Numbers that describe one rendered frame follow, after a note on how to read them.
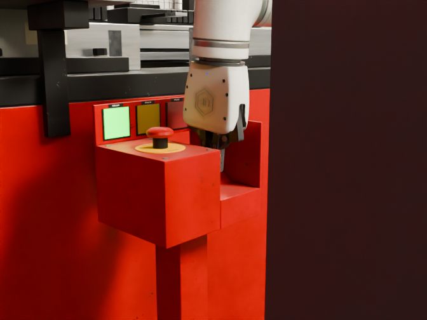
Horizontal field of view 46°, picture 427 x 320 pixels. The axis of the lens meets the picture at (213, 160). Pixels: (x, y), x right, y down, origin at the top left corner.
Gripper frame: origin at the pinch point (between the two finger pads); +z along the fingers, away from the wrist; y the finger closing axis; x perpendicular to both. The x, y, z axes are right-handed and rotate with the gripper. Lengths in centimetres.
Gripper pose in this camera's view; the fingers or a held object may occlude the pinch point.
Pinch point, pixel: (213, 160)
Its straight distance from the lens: 79.9
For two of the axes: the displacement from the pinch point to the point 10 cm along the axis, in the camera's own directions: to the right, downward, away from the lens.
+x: 6.9, -1.5, 7.1
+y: 7.2, 2.3, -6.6
